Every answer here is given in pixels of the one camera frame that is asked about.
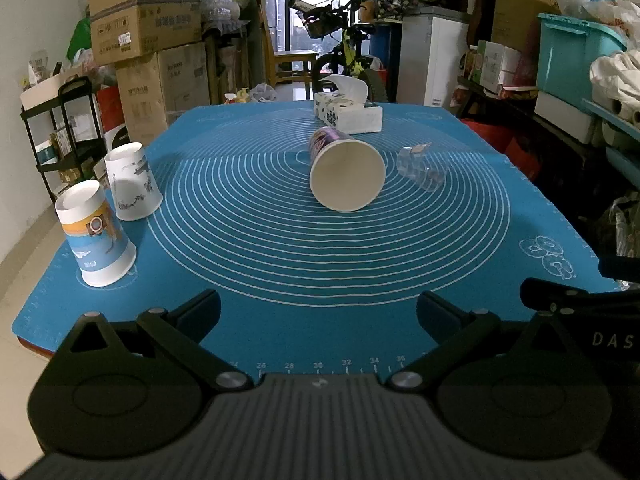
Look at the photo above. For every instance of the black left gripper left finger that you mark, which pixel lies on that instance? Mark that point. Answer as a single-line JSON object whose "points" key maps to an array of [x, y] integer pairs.
{"points": [[115, 391]]}

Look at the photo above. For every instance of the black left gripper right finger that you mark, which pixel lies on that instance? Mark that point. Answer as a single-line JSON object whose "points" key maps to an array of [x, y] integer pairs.
{"points": [[495, 388]]}

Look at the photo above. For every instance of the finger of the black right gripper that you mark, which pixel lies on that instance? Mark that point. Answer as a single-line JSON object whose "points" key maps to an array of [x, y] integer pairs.
{"points": [[548, 297]]}

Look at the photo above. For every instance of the purple paper cup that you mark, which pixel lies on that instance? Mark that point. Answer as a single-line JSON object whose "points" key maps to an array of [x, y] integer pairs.
{"points": [[345, 174]]}

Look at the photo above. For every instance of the blue orange paper cup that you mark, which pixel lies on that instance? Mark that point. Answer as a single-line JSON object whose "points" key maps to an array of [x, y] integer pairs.
{"points": [[103, 251]]}

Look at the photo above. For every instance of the clear plastic cup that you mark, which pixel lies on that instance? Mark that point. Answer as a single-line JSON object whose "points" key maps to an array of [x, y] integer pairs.
{"points": [[414, 164]]}

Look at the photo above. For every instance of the white patterned paper cup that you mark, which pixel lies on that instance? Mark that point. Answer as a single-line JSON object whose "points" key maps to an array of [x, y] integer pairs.
{"points": [[135, 192]]}

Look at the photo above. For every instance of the white plastic bags pile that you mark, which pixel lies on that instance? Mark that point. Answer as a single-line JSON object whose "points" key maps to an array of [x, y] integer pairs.
{"points": [[615, 81]]}

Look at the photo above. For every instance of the blue silicone baking mat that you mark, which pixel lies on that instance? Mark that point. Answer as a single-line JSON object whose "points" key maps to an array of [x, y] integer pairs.
{"points": [[304, 289]]}

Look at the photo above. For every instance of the teal plastic storage bin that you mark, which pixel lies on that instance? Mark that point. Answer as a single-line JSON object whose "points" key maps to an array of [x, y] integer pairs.
{"points": [[568, 46]]}

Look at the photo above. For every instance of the white tissue box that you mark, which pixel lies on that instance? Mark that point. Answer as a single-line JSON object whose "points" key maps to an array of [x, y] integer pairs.
{"points": [[346, 108]]}

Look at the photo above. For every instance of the white cabinet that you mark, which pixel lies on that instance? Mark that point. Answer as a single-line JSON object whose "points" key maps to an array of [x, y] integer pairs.
{"points": [[433, 42]]}

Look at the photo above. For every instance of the tall brown cardboard box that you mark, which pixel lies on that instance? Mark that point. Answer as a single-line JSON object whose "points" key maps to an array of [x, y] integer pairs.
{"points": [[517, 26]]}

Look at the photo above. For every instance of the lower cardboard box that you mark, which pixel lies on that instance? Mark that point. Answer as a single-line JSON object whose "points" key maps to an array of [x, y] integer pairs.
{"points": [[156, 89]]}

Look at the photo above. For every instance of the wooden chair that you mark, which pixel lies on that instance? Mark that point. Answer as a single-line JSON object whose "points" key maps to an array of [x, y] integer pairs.
{"points": [[285, 66]]}

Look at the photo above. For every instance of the black green bicycle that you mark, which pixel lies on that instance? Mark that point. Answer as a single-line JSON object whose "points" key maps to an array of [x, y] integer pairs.
{"points": [[346, 58]]}

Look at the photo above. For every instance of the top cardboard box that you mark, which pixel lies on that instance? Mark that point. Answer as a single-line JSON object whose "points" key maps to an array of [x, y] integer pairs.
{"points": [[126, 29]]}

